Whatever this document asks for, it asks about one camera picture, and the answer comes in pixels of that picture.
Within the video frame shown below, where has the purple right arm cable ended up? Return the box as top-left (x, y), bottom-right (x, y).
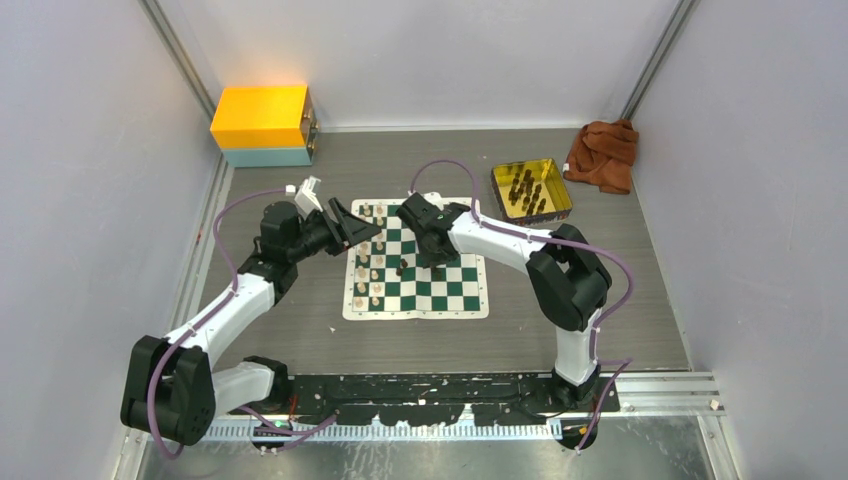
top-left (410, 158), bottom-right (636, 452)

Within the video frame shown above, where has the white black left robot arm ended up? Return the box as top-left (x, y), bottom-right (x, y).
top-left (120, 199), bottom-right (381, 446)

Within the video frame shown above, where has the yellow and teal box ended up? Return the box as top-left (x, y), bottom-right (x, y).
top-left (210, 84), bottom-right (320, 168)

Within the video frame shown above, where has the gold metal tin tray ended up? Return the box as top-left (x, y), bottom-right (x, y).
top-left (490, 158), bottom-right (573, 226)

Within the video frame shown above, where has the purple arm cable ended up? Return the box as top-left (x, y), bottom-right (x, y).
top-left (410, 158), bottom-right (636, 452)
top-left (145, 188), bottom-right (339, 460)

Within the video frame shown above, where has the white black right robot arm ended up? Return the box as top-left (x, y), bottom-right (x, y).
top-left (397, 193), bottom-right (612, 411)

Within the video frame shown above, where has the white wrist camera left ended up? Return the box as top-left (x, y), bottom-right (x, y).
top-left (285, 176), bottom-right (323, 217)

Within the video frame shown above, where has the green white chess mat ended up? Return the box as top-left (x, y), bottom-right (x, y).
top-left (342, 199), bottom-right (490, 321)

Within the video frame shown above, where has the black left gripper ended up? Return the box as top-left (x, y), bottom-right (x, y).
top-left (287, 198), bottom-right (380, 262)

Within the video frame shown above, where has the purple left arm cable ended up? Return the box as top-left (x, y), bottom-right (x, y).
top-left (145, 188), bottom-right (339, 460)

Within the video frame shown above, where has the aluminium frame rail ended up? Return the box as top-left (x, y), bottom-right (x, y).
top-left (194, 372), bottom-right (725, 449)

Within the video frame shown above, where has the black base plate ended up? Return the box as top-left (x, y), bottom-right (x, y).
top-left (249, 372), bottom-right (620, 427)

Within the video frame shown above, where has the brown crumpled cloth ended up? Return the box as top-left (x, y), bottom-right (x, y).
top-left (563, 119), bottom-right (639, 195)

